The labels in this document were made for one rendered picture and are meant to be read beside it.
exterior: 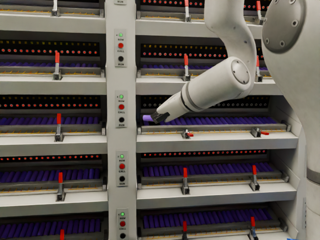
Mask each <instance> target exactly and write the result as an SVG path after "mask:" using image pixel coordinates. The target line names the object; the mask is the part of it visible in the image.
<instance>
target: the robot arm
mask: <svg viewBox="0 0 320 240"><path fill-rule="evenodd" d="M243 8H244V0H205V5H204V22H205V25H206V27H207V28H208V29H209V30H210V31H212V32H213V33H215V34H216V35H217V36H218V37H219V38H220V39H221V40H222V41H223V43H224V45H225V47H226V50H227V54H228V58H227V59H225V60H224V61H222V62H220V63H219V64H217V65H215V66H214V67H212V68H210V69H209V70H207V71H205V72H204V73H202V74H201V75H199V76H197V77H195V78H194V79H192V80H191V81H189V82H187V83H186V84H185V85H184V86H183V88H182V89H181V91H180V92H178V93H176V94H174V95H173V96H171V97H170V98H169V99H168V100H166V101H165V102H164V103H163V104H161V105H160V106H159V107H158V108H157V110H156V111H155V113H153V114H151V116H150V117H151V118H152V120H153V121H154V122H155V123H156V124H157V123H159V122H161V121H163V120H165V122H169V121H171V120H173V119H175V118H177V117H179V116H181V115H183V114H185V113H187V112H188V111H195V112H200V111H202V110H205V109H207V108H209V107H211V106H213V105H216V104H218V103H220V102H222V101H225V100H233V99H242V98H245V97H247V96H248V95H249V94H250V92H251V91H252V88H253V85H254V81H255V74H256V63H257V51H256V45H255V41H254V38H253V35H252V33H251V31H250V29H249V27H248V26H247V24H246V22H245V20H244V16H243ZM261 46H262V53H263V57H264V60H265V64H266V66H267V69H268V71H269V73H270V75H271V77H272V78H273V80H274V82H275V83H276V85H277V86H278V88H279V90H280V91H281V93H282V94H283V96H284V97H285V98H286V100H287V101H288V103H289V104H290V106H291V107H292V108H293V110H294V111H295V113H296V115H297V117H298V118H299V120H300V122H301V124H302V127H303V129H304V133H305V137H306V143H307V177H306V240H320V0H272V1H271V3H270V5H269V7H268V9H267V12H266V15H265V18H264V22H263V27H262V34H261Z"/></svg>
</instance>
